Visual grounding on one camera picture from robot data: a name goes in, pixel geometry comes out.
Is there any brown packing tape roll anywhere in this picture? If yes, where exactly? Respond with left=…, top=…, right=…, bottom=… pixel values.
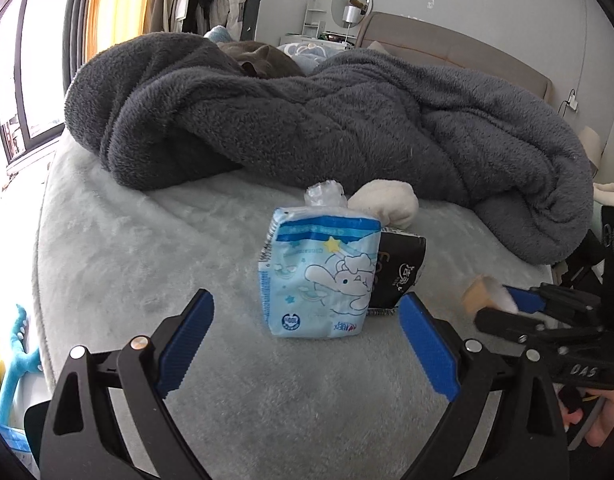
left=461, top=275, right=520, bottom=316

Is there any blue cartoon tissue pack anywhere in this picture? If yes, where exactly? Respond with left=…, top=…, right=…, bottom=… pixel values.
left=258, top=206, right=382, bottom=339

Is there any clear bubble wrap wad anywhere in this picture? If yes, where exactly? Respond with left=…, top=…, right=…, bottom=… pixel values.
left=304, top=180, right=347, bottom=208

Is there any person's right hand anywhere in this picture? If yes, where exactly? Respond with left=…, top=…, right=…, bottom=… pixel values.
left=558, top=388, right=614, bottom=448

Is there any blue snack box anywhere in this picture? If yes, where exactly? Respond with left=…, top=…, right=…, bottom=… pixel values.
left=0, top=424, right=40, bottom=479

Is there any blue plush toy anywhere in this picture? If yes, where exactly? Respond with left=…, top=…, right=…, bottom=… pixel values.
left=0, top=304, right=42, bottom=426

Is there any black snack packet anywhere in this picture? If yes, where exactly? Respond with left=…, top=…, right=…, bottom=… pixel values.
left=368, top=228, right=426, bottom=315

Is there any beige upholstered headboard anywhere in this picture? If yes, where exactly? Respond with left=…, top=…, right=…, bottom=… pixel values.
left=356, top=11, right=553, bottom=104

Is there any dark grey fleece blanket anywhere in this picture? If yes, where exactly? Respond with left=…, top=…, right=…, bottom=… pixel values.
left=65, top=32, right=593, bottom=264

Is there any light blue patterned pillow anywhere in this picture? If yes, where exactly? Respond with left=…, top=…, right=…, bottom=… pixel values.
left=278, top=41, right=347, bottom=76

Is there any white dressing table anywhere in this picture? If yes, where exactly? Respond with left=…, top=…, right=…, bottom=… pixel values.
left=279, top=0, right=364, bottom=50

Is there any brown garment on bed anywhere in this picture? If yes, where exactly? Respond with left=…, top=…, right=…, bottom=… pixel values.
left=218, top=40, right=305, bottom=79

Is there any grey curtain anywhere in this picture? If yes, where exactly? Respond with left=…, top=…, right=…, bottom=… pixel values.
left=62, top=0, right=89, bottom=92

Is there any yellow curtain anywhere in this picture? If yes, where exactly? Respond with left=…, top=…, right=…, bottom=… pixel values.
left=83, top=0, right=147, bottom=62

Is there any wall socket with charger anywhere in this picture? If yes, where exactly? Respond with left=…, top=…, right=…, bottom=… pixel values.
left=557, top=89, right=578, bottom=116

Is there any window with dark frame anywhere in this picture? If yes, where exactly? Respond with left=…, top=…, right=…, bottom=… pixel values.
left=0, top=0, right=67, bottom=162

